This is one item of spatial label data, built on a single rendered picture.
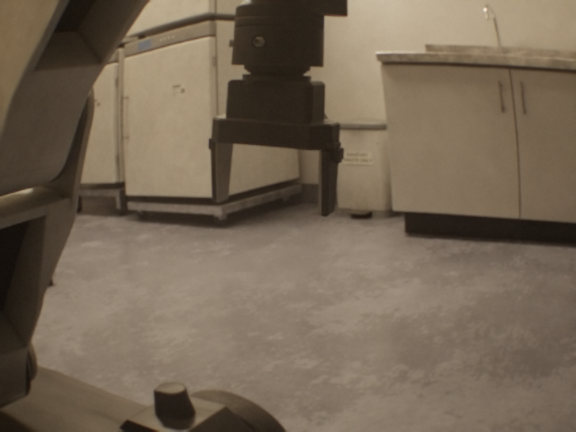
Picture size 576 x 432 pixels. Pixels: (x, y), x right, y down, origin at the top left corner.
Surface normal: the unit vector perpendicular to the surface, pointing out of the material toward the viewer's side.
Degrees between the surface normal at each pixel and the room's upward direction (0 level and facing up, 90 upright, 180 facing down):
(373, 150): 92
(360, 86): 90
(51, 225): 113
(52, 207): 103
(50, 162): 131
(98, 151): 90
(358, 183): 92
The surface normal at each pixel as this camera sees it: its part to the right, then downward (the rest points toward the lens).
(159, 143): -0.56, 0.19
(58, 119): 0.78, 0.56
